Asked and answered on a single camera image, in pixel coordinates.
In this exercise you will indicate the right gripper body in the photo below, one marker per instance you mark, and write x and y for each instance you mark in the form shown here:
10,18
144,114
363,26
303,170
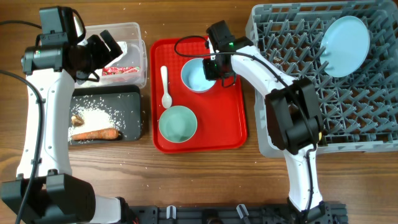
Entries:
212,70

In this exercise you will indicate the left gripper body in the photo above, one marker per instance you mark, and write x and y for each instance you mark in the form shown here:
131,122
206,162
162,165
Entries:
86,71

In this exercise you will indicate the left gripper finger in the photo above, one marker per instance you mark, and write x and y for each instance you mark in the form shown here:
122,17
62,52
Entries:
114,48
98,55

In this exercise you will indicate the white napkin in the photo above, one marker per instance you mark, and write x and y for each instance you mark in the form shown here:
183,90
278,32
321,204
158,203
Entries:
123,46

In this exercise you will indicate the red snack wrapper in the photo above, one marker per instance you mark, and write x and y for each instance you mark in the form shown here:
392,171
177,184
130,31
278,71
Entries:
119,70

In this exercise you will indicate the light blue rice bowl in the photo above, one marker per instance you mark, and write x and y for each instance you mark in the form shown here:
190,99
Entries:
193,76

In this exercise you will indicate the white rice pile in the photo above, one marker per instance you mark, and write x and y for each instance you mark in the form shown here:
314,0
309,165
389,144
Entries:
96,113

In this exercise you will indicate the white plastic spoon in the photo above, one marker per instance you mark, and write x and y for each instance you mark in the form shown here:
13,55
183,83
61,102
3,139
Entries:
166,98

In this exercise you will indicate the brown food scrap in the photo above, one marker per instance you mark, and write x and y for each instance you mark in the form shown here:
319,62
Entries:
77,120

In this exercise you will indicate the orange carrot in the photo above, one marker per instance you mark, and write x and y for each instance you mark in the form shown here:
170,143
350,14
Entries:
102,134

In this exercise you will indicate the green bowl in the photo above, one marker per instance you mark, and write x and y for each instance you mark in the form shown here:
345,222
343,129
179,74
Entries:
178,124

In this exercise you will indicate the light blue plate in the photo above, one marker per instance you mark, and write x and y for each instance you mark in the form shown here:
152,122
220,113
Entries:
346,43

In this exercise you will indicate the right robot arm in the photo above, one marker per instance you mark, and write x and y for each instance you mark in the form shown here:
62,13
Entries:
293,118

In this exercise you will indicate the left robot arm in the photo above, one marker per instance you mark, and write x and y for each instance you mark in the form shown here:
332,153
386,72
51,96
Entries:
45,191

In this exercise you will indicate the black waste tray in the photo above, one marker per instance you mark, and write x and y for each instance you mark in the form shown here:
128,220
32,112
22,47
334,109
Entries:
126,98

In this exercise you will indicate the grey dishwasher rack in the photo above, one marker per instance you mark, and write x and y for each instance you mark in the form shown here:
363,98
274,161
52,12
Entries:
359,110

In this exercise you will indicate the clear plastic bin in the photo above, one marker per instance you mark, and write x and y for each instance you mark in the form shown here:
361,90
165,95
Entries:
135,57

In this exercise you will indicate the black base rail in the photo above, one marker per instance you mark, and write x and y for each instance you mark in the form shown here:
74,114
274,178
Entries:
275,213

